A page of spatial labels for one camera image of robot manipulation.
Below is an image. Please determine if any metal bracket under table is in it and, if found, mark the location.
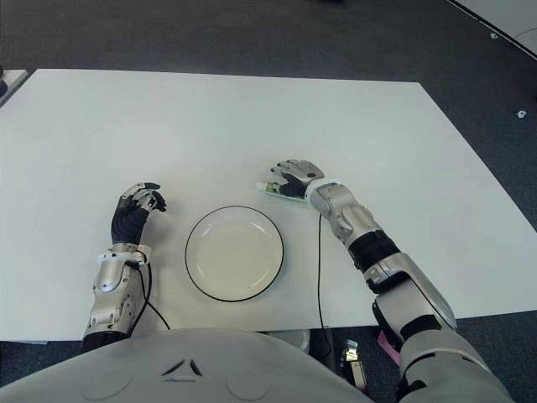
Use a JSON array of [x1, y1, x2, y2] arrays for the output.
[[341, 338, 368, 390]]

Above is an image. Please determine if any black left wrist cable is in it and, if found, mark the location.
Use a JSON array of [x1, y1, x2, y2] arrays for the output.
[[125, 251, 173, 331]]

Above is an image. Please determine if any pink cardboard box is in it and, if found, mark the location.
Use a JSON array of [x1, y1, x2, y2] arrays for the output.
[[377, 331, 400, 363]]

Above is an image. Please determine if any white bin under table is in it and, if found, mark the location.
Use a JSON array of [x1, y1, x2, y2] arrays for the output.
[[268, 329, 310, 349]]

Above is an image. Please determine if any white background table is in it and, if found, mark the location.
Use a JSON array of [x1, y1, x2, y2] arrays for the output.
[[446, 0, 537, 55]]

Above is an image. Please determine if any white plate with black rim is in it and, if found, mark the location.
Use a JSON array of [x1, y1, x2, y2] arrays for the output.
[[185, 205, 288, 302]]

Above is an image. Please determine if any green white toothpaste tube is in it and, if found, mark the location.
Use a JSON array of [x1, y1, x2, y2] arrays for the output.
[[255, 180, 310, 205]]

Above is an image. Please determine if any grey robot torso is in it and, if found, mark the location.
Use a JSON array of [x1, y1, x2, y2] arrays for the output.
[[0, 327, 374, 403]]

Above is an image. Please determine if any white side table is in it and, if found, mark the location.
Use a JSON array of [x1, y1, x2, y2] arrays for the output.
[[0, 69, 29, 108]]

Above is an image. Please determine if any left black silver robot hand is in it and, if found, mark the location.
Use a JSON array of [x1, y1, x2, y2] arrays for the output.
[[109, 181, 168, 245]]

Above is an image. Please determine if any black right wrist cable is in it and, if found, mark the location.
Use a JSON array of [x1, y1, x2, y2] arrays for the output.
[[316, 212, 331, 332]]

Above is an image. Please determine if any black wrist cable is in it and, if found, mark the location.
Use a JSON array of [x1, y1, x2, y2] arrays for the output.
[[316, 212, 331, 332], [125, 251, 173, 331]]

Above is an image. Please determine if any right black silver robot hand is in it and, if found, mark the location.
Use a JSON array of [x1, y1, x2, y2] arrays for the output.
[[269, 158, 326, 198]]

